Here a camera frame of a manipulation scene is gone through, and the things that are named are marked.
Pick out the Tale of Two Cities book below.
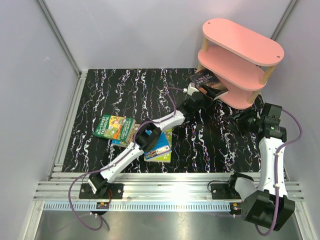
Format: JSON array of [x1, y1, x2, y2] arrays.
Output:
[[189, 68, 229, 100]]

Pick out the pink three-tier shelf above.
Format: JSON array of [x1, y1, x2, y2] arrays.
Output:
[[197, 18, 285, 110]]

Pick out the green 104-Storey Treehouse book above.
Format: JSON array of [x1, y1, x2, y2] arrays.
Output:
[[93, 114, 136, 143]]

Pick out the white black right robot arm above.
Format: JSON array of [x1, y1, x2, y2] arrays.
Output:
[[226, 103, 295, 236]]

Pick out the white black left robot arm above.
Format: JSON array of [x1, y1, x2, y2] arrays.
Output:
[[87, 82, 215, 199]]

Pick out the black marble pattern mat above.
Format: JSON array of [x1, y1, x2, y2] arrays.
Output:
[[62, 68, 261, 173]]

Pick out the blue back-cover book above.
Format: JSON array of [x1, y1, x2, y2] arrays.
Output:
[[143, 131, 173, 162]]

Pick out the lime green book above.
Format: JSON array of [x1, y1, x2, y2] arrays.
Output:
[[149, 127, 174, 163]]

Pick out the blue 26-Storey Treehouse book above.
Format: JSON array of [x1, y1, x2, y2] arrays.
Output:
[[111, 124, 140, 148]]

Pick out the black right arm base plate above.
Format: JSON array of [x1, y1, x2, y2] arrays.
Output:
[[209, 183, 241, 200]]

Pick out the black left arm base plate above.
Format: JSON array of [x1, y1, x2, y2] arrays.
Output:
[[79, 183, 125, 200]]

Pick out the right corner aluminium post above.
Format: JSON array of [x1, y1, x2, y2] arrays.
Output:
[[270, 0, 300, 41]]

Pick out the corner aluminium post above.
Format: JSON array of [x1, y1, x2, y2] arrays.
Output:
[[270, 0, 300, 41], [35, 0, 82, 78]]

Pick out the aluminium rail frame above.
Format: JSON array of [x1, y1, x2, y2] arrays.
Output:
[[32, 69, 306, 201]]

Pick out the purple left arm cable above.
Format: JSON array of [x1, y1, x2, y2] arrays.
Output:
[[68, 87, 188, 231]]

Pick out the left corner aluminium post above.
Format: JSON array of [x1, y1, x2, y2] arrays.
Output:
[[35, 0, 82, 78]]

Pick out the white slotted cable duct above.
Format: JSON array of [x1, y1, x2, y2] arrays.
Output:
[[43, 201, 247, 212]]

